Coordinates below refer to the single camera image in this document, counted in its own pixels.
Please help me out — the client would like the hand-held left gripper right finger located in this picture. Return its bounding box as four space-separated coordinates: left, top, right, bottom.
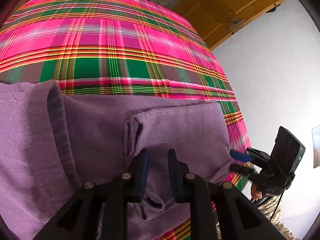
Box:
167 149 288 240

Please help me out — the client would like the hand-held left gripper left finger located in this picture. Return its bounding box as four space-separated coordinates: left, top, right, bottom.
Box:
32 149 150 240

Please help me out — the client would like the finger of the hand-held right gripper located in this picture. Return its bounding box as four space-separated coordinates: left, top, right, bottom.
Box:
229 164 260 180
229 148 270 165

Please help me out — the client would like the purple fleece towel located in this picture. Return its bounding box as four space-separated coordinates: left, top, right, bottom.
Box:
0 80 237 240

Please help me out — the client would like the person's right forearm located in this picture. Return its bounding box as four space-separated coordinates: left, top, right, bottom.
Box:
257 194 304 240

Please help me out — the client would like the person's right hand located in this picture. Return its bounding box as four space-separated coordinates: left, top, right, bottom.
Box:
251 182 263 201

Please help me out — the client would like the translucent panel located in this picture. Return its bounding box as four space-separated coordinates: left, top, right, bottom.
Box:
312 124 320 169

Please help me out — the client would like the pink green plaid blanket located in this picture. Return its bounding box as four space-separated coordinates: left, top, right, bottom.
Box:
0 0 252 240

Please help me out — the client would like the wooden door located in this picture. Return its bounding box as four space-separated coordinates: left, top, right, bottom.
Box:
172 0 294 52

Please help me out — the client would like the metal door handle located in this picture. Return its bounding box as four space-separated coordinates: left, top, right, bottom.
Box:
224 17 245 35

